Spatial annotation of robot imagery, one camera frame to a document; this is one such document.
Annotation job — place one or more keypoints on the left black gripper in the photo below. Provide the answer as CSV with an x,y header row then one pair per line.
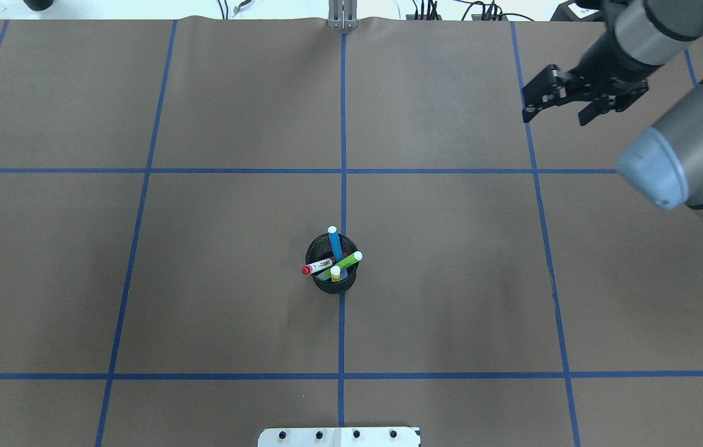
x,y
600,62

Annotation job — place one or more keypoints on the blue highlighter pen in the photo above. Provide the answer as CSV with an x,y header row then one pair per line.
x,y
335,243

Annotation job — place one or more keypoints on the red capped white marker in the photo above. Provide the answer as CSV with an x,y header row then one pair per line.
x,y
317,266

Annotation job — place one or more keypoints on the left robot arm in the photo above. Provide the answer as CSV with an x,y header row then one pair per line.
x,y
665,163

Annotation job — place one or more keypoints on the green highlighter pen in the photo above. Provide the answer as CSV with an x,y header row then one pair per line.
x,y
344,264

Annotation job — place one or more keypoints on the black mesh pen cup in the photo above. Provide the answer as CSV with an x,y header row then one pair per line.
x,y
319,249

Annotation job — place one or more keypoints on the yellow highlighter pen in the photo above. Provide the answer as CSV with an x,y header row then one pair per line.
x,y
335,274

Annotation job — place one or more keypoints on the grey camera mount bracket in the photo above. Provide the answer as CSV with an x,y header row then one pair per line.
x,y
342,15

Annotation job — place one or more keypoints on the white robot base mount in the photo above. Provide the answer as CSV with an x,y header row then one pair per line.
x,y
341,436

